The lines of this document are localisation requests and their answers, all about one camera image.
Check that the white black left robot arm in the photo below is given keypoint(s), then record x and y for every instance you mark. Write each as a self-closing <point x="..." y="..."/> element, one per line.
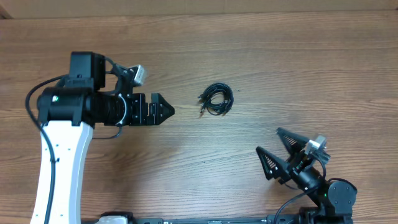
<point x="69" y="108"/>

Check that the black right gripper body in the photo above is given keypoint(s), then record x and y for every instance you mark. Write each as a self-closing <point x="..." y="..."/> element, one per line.
<point x="310" y="180"/>

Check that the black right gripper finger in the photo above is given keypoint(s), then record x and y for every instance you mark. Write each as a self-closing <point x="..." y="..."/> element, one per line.
<point x="273" y="166"/>
<point x="293" y="142"/>

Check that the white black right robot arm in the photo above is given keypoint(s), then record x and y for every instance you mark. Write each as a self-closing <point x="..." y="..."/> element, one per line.
<point x="334" y="197"/>

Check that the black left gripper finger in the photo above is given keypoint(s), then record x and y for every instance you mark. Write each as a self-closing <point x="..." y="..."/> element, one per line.
<point x="156" y="118"/>
<point x="161" y="104"/>

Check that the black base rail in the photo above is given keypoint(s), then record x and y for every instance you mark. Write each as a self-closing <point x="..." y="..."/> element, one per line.
<point x="127" y="217"/>

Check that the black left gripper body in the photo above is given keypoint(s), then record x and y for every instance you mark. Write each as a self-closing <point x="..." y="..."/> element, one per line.
<point x="137" y="117"/>

